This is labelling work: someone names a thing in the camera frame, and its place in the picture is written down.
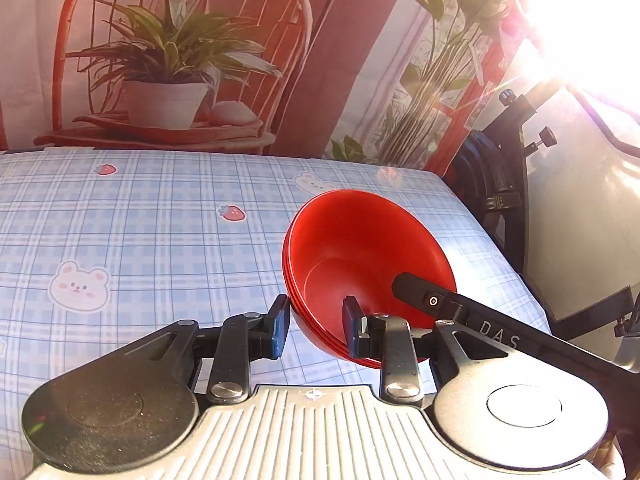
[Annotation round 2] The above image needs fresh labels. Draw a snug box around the blue plaid tablecloth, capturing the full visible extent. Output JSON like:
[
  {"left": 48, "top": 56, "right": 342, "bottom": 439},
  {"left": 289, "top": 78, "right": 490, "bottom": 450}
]
[{"left": 0, "top": 147, "right": 553, "bottom": 480}]

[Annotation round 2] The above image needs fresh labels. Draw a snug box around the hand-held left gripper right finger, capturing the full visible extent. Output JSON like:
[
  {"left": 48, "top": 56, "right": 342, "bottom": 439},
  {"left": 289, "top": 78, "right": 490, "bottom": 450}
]
[{"left": 342, "top": 295, "right": 521, "bottom": 405}]

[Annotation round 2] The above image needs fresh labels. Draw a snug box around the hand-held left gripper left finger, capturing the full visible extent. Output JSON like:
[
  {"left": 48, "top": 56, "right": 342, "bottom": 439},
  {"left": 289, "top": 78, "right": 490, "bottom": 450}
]
[{"left": 122, "top": 294, "right": 292, "bottom": 405}]

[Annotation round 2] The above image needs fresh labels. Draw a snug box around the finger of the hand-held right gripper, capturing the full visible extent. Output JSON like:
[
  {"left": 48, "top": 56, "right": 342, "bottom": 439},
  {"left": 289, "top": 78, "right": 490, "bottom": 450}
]
[{"left": 391, "top": 272, "right": 471, "bottom": 328}]

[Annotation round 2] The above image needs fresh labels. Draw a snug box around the red bowl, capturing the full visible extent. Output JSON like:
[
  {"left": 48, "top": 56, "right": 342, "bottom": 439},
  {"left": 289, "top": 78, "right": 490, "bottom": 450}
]
[
  {"left": 283, "top": 192, "right": 431, "bottom": 366},
  {"left": 281, "top": 195, "right": 431, "bottom": 370},
  {"left": 287, "top": 188, "right": 457, "bottom": 361}
]

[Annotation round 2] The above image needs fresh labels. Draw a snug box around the black tripod stand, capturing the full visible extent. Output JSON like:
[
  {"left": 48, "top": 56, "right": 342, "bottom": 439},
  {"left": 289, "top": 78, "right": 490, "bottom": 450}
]
[{"left": 447, "top": 77, "right": 640, "bottom": 366}]

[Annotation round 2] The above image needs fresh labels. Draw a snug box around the printed backdrop cloth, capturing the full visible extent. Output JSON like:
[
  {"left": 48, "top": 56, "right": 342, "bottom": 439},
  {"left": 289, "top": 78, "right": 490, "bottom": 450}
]
[{"left": 0, "top": 0, "right": 551, "bottom": 178}]

